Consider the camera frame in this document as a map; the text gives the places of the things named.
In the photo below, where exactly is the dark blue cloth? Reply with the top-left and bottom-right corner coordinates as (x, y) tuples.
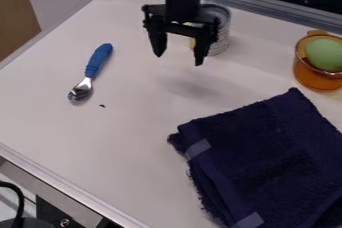
(166, 87), (342, 228)

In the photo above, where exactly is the blue handled spoon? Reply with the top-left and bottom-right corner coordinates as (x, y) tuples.
(65, 42), (115, 104)

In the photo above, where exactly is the cardboard box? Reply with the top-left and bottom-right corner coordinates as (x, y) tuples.
(0, 0), (43, 63)

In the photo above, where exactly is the silver can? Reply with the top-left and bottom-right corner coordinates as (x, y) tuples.
(189, 3), (233, 57)

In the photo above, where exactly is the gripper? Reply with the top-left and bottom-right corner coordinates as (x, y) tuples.
(140, 3), (222, 67)

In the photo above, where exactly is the green toy ball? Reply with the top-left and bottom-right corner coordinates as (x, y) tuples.
(304, 37), (342, 73)

